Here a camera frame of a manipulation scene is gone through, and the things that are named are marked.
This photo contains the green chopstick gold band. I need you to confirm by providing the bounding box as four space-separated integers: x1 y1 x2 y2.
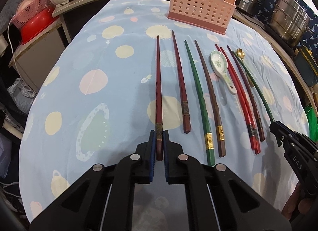
184 40 215 166

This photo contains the gold flower spoon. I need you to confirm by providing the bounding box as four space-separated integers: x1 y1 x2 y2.
236 48 245 59

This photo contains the white power cable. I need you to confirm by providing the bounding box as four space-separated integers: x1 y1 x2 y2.
6 14 19 69

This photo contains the dark purple chopstick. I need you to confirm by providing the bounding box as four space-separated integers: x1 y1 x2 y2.
225 53 265 151

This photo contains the dark green thin chopstick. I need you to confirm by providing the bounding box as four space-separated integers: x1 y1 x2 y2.
231 52 274 123

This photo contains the pink plastic basket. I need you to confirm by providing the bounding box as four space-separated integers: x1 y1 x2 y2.
12 0 53 28

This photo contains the dark red chopstick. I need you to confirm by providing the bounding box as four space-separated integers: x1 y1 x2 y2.
155 35 163 162
171 30 191 134

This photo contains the wooden counter shelf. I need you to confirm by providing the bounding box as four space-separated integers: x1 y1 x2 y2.
9 0 99 67

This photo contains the dark green box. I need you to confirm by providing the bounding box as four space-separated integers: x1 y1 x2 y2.
294 45 318 87

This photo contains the pink perforated utensil holder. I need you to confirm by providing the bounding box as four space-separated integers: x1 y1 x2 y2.
167 0 236 35

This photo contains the white ceramic soup spoon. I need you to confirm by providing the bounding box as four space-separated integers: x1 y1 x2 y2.
210 51 237 95

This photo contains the brown chopstick gold band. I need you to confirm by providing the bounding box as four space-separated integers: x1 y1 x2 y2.
194 40 226 157

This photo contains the light blue patterned tablecloth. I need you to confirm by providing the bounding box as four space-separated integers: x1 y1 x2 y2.
19 0 309 220

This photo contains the green plastic bag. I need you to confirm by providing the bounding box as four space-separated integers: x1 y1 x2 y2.
304 105 318 143

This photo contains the red plastic basin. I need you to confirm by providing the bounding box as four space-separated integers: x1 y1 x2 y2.
20 7 57 45

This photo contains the large steel steamer pot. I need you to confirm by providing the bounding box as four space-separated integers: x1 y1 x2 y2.
269 0 314 48

